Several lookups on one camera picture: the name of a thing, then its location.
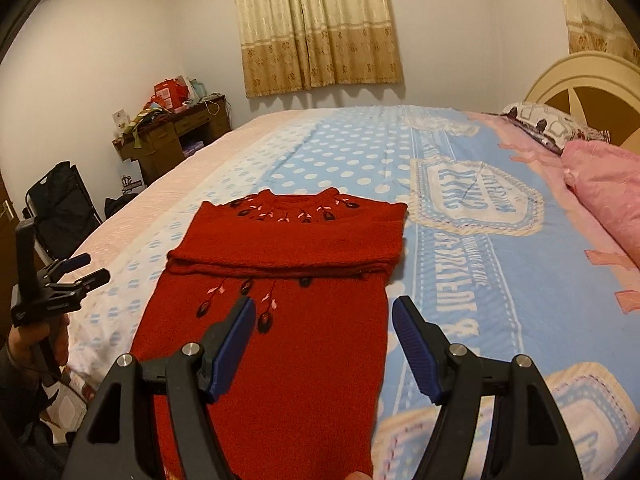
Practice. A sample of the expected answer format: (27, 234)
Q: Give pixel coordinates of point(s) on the white bag with crown print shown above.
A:
(131, 180)

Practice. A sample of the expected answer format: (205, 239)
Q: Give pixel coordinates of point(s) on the brown wooden desk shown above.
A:
(160, 145)

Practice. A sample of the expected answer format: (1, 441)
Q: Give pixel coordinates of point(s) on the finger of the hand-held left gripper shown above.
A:
(90, 278)
(75, 261)

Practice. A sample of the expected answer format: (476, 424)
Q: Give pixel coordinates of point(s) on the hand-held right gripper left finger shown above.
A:
(230, 350)

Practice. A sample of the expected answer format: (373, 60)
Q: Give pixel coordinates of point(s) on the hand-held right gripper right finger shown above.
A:
(415, 350)

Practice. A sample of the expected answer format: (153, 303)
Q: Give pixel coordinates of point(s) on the person's right hand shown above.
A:
(358, 476)

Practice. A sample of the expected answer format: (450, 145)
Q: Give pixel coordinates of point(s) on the red gift bag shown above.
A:
(170, 92)

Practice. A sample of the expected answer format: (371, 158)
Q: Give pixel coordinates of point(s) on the person's left forearm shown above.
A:
(20, 410)

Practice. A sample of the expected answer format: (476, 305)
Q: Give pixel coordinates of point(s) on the white gift bag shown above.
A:
(121, 121)

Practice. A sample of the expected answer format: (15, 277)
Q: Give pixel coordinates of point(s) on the striped colourful cloth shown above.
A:
(142, 122)

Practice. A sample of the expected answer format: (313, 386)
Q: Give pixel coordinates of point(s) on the cream wooden bed headboard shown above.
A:
(580, 70)

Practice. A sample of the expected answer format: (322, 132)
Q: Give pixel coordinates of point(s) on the black folding chair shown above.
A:
(62, 205)

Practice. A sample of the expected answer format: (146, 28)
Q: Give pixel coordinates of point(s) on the stacked boxes in desk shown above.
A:
(193, 148)

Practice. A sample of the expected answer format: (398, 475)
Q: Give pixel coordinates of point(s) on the wooden door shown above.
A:
(7, 195)

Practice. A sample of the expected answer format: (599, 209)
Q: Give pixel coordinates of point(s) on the bed with polka-dot sheet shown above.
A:
(350, 160)

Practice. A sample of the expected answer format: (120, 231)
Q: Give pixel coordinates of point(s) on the beige patterned curtain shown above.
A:
(320, 25)
(595, 10)

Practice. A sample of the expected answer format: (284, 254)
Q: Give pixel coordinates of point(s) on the pink quilt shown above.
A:
(610, 195)

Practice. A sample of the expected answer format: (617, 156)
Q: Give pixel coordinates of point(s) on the red embroidered sweater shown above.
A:
(300, 385)

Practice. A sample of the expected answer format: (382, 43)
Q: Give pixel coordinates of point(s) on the black backpack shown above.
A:
(117, 206)

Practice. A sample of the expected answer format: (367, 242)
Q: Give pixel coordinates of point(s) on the person's left hand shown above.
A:
(61, 342)

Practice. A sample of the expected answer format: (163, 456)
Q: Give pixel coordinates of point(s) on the patterned pillow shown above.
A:
(550, 122)

